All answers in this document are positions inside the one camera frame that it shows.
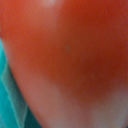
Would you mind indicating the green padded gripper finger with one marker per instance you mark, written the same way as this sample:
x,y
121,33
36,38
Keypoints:
x,y
14,111

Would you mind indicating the red tomato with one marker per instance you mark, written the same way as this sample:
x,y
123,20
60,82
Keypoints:
x,y
69,59

